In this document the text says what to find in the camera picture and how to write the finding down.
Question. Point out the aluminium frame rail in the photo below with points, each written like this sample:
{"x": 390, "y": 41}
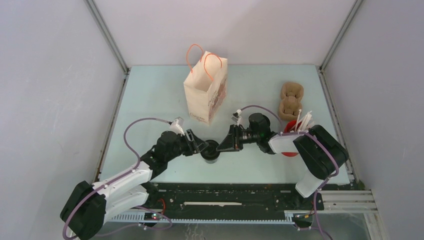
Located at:
{"x": 105, "y": 31}

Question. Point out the black coffee cup lid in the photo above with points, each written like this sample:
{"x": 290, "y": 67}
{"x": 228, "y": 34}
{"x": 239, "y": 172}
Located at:
{"x": 211, "y": 151}

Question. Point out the paper bag orange handles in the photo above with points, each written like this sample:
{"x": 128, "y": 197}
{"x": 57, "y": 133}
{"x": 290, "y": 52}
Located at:
{"x": 205, "y": 86}

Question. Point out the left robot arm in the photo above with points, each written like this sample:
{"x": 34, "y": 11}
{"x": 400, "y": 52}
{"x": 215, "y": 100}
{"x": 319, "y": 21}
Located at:
{"x": 90, "y": 205}

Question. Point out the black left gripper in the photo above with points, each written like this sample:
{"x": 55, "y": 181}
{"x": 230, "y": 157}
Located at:
{"x": 195, "y": 145}

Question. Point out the red straw holder cup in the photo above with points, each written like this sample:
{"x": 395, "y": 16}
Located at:
{"x": 291, "y": 127}

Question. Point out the brown pulp cup carrier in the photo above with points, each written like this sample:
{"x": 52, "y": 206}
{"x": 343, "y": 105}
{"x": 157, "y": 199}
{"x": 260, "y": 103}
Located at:
{"x": 290, "y": 104}

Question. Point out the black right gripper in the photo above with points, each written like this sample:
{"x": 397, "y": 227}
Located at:
{"x": 232, "y": 141}

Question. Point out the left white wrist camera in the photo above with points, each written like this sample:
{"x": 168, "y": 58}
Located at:
{"x": 176, "y": 126}

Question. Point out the dark takeout coffee cup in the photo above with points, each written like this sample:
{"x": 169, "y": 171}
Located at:
{"x": 211, "y": 161}

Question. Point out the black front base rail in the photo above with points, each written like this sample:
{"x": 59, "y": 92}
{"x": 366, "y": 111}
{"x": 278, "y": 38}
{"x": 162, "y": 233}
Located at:
{"x": 228, "y": 202}

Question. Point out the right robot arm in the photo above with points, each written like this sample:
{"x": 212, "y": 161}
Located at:
{"x": 322, "y": 154}

